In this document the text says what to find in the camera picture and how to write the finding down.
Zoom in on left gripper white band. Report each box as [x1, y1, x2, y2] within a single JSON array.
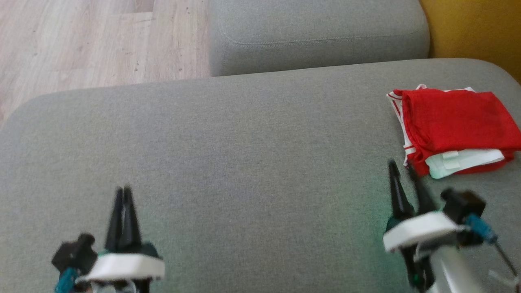
[[75, 186, 165, 293]]

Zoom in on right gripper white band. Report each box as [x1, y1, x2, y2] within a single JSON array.
[[383, 160, 466, 291]]

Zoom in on red shorts with white stripe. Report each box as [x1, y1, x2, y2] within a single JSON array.
[[409, 153, 517, 177]]

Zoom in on red basketball jersey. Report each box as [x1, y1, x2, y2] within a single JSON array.
[[387, 84, 521, 179]]

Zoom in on grey sofa seat cushion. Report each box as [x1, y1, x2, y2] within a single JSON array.
[[0, 58, 521, 293]]

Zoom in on yellow furniture piece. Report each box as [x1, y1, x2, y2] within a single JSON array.
[[419, 0, 521, 84]]

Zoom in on grey sofa side cushion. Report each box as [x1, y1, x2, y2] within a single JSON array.
[[208, 0, 431, 77]]

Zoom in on left cable with teal plug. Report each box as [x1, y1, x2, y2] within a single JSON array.
[[54, 267, 80, 293]]

